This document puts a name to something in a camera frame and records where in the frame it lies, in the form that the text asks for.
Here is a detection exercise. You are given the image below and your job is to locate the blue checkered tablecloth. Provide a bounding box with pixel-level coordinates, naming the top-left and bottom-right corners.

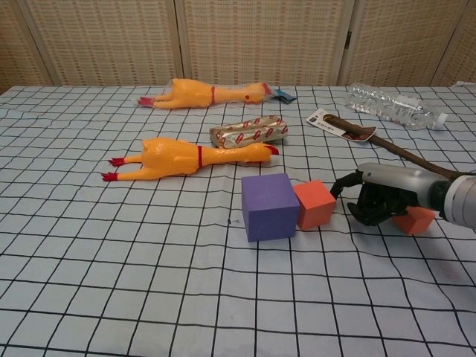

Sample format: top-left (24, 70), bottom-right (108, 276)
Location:
top-left (0, 84), bottom-right (476, 357)

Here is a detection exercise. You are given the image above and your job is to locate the brown wooden spatula with card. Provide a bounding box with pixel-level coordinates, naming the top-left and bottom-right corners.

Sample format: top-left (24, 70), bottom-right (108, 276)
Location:
top-left (306, 107), bottom-right (466, 181)

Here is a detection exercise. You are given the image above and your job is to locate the clear plastic water bottle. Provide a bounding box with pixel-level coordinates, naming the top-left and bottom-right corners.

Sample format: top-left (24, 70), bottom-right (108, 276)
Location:
top-left (345, 82), bottom-right (447, 131)

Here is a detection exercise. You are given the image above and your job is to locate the purple foam cube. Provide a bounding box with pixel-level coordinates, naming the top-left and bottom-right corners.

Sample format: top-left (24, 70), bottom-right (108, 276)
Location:
top-left (240, 173), bottom-right (300, 243)

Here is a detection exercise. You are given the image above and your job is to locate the beige woven folding screen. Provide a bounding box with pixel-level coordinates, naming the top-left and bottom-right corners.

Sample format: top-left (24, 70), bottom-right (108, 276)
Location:
top-left (0, 0), bottom-right (476, 94)

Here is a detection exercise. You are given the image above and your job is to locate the large orange foam cube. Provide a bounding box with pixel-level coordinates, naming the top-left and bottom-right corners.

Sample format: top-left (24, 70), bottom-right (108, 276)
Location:
top-left (292, 179), bottom-right (338, 230)

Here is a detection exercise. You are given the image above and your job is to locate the small orange foam cube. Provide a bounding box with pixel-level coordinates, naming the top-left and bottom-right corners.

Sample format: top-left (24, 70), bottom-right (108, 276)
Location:
top-left (393, 206), bottom-right (436, 236)

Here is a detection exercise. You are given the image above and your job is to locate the bagged yellow rubber chicken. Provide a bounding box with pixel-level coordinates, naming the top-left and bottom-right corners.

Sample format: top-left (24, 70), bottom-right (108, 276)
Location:
top-left (137, 77), bottom-right (297, 111)

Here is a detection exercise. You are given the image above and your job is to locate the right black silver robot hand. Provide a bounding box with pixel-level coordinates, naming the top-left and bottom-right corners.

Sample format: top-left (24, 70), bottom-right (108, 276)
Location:
top-left (329, 162), bottom-right (448, 228)

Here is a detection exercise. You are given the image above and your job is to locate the silver red foil packet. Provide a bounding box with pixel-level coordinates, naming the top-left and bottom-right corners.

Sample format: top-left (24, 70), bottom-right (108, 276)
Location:
top-left (209, 115), bottom-right (289, 149)

